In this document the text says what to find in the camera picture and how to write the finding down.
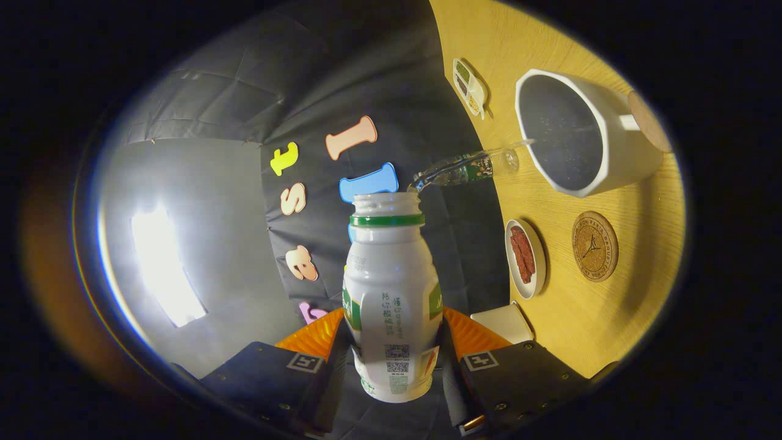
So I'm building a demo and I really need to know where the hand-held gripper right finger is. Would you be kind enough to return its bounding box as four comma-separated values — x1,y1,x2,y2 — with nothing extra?
439,306,593,438

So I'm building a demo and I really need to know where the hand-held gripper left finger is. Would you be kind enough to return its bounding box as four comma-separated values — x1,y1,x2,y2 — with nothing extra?
173,307,355,438

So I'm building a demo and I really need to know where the white juice bottle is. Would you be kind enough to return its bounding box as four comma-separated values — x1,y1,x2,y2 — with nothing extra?
342,192,444,404

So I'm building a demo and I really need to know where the round cork coaster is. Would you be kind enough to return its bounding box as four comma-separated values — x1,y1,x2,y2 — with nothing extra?
572,211,619,282

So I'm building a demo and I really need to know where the white cup with wooden handle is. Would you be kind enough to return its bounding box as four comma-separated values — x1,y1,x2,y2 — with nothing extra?
514,68,673,199

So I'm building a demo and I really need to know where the clear plastic water bottle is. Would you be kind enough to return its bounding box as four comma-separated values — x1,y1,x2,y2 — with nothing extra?
408,147,521,194

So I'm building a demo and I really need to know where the cream toaster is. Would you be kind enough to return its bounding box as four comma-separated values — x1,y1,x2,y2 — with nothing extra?
469,302,535,345

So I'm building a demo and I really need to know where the red sausage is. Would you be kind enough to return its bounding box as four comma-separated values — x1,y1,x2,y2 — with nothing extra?
510,225,536,285

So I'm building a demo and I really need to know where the round beige plate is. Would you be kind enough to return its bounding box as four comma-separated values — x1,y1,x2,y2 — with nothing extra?
505,219,547,300

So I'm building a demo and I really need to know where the wooden table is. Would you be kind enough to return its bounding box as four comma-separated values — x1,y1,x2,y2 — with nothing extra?
428,0,686,378

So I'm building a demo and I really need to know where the white divided dish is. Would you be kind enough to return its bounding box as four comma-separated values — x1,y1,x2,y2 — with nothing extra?
452,58,489,120

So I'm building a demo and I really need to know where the black backdrop cloth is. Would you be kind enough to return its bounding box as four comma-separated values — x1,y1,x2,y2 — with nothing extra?
122,0,511,438

